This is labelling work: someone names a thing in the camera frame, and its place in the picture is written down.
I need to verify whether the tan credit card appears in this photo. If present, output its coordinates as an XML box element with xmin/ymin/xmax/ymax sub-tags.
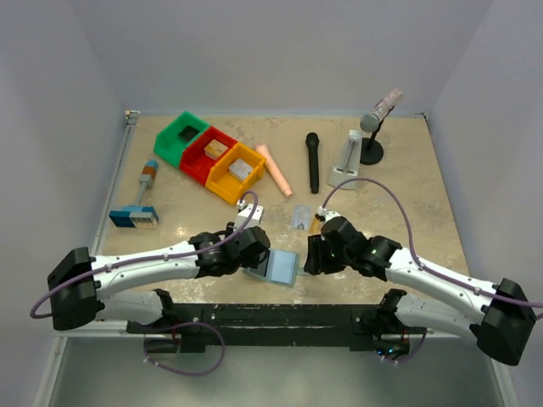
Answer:
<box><xmin>308</xmin><ymin>214</ymin><xmax>326</xmax><ymax>236</ymax></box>

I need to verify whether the sage green card holder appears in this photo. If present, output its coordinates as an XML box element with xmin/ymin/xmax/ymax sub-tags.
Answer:
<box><xmin>255</xmin><ymin>248</ymin><xmax>302</xmax><ymax>287</ymax></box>

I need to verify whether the white credit card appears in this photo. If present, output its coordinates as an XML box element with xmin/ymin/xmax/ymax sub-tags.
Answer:
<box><xmin>291</xmin><ymin>205</ymin><xmax>311</xmax><ymax>231</ymax></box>

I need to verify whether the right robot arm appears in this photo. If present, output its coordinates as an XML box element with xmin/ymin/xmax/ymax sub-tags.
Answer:
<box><xmin>304</xmin><ymin>211</ymin><xmax>536</xmax><ymax>366</ymax></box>

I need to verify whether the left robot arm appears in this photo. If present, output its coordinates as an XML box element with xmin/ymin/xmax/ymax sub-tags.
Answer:
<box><xmin>48</xmin><ymin>226</ymin><xmax>271</xmax><ymax>332</ymax></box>

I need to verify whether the yellow plastic bin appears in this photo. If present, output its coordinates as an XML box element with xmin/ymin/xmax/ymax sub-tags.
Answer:
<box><xmin>205</xmin><ymin>142</ymin><xmax>266</xmax><ymax>205</ymax></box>

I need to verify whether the grey metronome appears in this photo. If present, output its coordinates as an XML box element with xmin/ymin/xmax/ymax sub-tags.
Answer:
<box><xmin>327</xmin><ymin>130</ymin><xmax>363</xmax><ymax>187</ymax></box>

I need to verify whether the block in yellow bin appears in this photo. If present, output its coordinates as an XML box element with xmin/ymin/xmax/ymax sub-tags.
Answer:
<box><xmin>228</xmin><ymin>159</ymin><xmax>253</xmax><ymax>182</ymax></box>

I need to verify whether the black microphone stand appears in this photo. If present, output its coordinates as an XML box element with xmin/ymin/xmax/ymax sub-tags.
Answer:
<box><xmin>360</xmin><ymin>110</ymin><xmax>383</xmax><ymax>165</ymax></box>

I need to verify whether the pink microphone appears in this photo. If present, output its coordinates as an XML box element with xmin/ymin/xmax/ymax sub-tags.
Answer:
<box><xmin>255</xmin><ymin>143</ymin><xmax>293</xmax><ymax>198</ymax></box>

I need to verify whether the block in red bin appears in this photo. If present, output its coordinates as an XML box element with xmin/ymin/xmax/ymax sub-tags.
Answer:
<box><xmin>204</xmin><ymin>139</ymin><xmax>228</xmax><ymax>160</ymax></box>

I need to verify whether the black microphone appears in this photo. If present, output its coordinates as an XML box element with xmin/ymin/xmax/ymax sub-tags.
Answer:
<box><xmin>305</xmin><ymin>132</ymin><xmax>320</xmax><ymax>194</ymax></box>

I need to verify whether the toy block hammer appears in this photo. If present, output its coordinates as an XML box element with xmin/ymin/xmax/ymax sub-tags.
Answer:
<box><xmin>109</xmin><ymin>159</ymin><xmax>160</xmax><ymax>229</ymax></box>

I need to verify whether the glitter microphone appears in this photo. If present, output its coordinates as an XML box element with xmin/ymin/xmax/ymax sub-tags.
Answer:
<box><xmin>360</xmin><ymin>88</ymin><xmax>404</xmax><ymax>133</ymax></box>

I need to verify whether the green plastic bin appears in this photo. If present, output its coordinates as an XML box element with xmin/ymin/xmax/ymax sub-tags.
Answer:
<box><xmin>154</xmin><ymin>111</ymin><xmax>210</xmax><ymax>168</ymax></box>

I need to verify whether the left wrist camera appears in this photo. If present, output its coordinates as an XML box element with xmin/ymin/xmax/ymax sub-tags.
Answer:
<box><xmin>233</xmin><ymin>199</ymin><xmax>264</xmax><ymax>231</ymax></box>

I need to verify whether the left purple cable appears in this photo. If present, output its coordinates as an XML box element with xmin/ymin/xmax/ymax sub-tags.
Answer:
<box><xmin>29</xmin><ymin>190</ymin><xmax>260</xmax><ymax>320</ymax></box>

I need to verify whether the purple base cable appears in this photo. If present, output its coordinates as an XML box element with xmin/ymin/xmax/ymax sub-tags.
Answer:
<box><xmin>143</xmin><ymin>318</ymin><xmax>230</xmax><ymax>376</ymax></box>

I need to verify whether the aluminium frame rail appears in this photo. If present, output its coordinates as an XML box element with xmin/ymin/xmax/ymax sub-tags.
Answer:
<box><xmin>31</xmin><ymin>110</ymin><xmax>141</xmax><ymax>407</ymax></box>

